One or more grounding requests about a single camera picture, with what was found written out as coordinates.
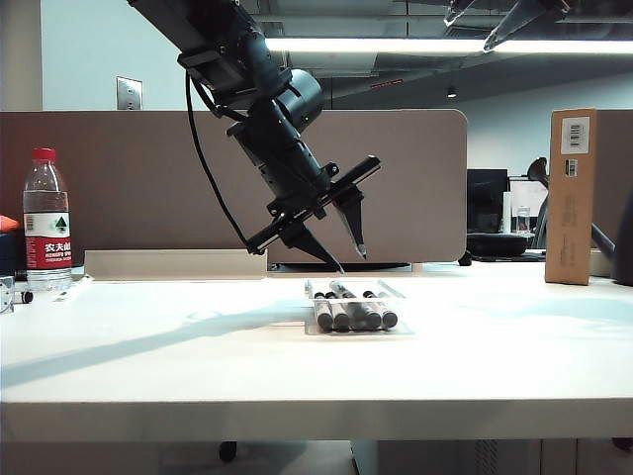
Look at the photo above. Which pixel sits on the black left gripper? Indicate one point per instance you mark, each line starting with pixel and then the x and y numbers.
pixel 292 173

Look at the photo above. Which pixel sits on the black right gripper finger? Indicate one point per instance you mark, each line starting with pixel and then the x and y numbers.
pixel 460 12
pixel 524 17

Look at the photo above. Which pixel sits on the black white whiteboard marker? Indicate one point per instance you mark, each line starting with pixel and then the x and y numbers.
pixel 389 319
pixel 374 321
pixel 358 314
pixel 325 321
pixel 341 322

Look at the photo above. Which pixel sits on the clear plastic packaging tray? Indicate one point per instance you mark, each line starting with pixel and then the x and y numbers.
pixel 408 330

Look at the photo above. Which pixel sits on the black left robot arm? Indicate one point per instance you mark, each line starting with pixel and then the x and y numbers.
pixel 212 25

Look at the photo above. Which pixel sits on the tall brown cardboard box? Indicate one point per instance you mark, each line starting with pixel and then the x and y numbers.
pixel 569 222

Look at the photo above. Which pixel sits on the black partition foot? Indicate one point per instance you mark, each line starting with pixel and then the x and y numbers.
pixel 376 267

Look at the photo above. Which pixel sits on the long ceiling light strip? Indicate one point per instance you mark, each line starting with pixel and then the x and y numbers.
pixel 395 46

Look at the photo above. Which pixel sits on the black ceiling spotlight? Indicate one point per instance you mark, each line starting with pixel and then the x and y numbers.
pixel 451 92

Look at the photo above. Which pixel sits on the red ceiling sign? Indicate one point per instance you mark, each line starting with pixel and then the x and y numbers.
pixel 387 85

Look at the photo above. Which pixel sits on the black clamp knob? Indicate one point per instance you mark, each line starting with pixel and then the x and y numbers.
pixel 465 259

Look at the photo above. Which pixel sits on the black office chair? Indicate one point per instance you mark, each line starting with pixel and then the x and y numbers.
pixel 538 169

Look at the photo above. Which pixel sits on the black computer monitor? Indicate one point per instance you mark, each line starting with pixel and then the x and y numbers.
pixel 524 195
pixel 487 198

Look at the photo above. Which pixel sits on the black round cushion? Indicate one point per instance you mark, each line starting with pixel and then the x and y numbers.
pixel 494 244

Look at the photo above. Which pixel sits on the brown desk partition panel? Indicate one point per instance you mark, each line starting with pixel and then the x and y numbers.
pixel 613 163
pixel 99 188

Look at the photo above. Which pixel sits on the white cylinder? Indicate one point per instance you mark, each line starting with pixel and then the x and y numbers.
pixel 507 213

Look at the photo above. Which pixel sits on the small glass jar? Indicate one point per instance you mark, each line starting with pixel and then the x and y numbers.
pixel 523 222

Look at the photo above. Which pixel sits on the black caster wheel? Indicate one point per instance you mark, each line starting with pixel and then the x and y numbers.
pixel 228 451

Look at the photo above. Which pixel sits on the dark grey chair part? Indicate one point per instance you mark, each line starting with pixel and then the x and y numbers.
pixel 624 247

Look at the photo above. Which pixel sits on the red label water bottle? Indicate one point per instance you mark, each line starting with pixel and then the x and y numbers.
pixel 47 237

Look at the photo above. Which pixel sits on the small black knob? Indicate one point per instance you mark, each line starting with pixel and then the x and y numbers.
pixel 27 297

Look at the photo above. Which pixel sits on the orange object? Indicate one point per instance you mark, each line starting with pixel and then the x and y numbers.
pixel 9 223

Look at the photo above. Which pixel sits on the dark navy object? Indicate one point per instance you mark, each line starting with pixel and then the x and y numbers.
pixel 10 251

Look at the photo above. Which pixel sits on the silver metal block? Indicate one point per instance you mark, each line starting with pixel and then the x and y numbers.
pixel 6 296

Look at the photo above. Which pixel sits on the beige partition bracket strip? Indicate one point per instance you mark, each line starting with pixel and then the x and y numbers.
pixel 173 263

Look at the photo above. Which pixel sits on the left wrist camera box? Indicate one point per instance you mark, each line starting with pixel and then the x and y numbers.
pixel 217 74

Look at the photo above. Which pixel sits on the metal wall switch plate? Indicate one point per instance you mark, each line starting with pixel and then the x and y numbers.
pixel 129 93

